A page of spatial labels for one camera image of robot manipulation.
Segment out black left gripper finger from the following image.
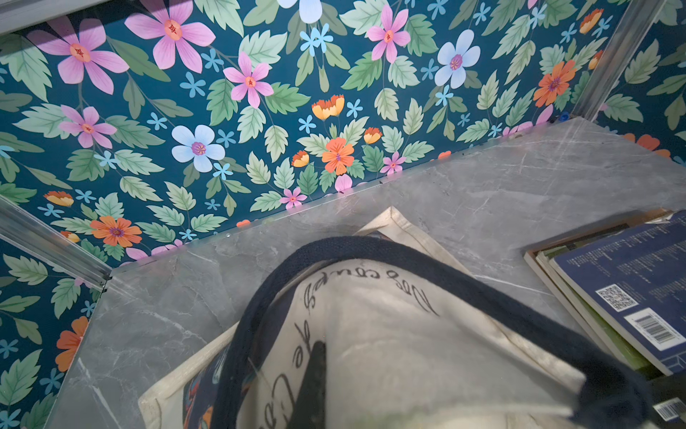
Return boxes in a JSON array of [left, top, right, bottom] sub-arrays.
[[288, 341, 327, 429]]

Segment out cream canvas tote bag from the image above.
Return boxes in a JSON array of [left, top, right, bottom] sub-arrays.
[[139, 208, 651, 428]]

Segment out blue landscape cover book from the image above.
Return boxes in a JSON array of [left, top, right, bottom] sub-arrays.
[[523, 208, 673, 376]]

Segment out black spine book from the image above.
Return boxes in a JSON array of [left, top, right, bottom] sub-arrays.
[[647, 371, 686, 428]]

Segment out dark blue barcode book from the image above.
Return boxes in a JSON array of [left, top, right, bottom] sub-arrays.
[[551, 211, 685, 375]]

